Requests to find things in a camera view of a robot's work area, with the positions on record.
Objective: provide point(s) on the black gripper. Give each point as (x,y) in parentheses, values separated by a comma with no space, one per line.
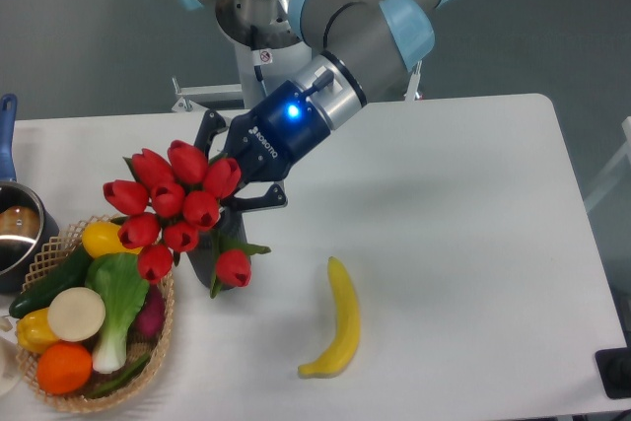
(266,142)

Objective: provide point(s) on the red tulip bouquet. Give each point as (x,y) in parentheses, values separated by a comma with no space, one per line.
(180,194)

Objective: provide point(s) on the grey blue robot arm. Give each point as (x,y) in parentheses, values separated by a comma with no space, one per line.
(305,68)

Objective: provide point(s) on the yellow squash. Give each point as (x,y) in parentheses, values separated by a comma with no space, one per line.
(124,242)

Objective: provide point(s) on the green bok choy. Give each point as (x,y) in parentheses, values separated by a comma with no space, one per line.
(116,279)

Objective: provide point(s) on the purple red vegetable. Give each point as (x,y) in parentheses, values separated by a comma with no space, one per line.
(149,322)

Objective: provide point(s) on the yellow banana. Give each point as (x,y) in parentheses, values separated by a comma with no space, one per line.
(337,356)

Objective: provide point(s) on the green cucumber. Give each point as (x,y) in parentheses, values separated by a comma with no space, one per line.
(68,273)

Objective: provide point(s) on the cream round disc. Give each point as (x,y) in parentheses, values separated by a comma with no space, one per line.
(76,314)

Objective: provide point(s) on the woven wicker basket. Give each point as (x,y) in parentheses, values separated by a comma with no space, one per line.
(55,250)

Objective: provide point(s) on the green chili pepper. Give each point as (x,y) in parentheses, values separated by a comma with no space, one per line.
(122,379)

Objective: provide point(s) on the yellow bell pepper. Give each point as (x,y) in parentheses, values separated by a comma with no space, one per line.
(34,333)

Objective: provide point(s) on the orange fruit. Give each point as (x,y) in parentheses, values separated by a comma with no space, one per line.
(64,367)

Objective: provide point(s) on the small garlic piece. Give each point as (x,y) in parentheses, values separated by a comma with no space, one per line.
(5,324)

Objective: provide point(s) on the black device at edge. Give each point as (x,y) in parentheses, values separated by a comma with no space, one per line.
(614,371)

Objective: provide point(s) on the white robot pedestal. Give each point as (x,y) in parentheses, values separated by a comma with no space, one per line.
(351,49)

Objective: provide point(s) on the blue handled saucepan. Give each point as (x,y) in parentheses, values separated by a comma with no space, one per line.
(26,225)

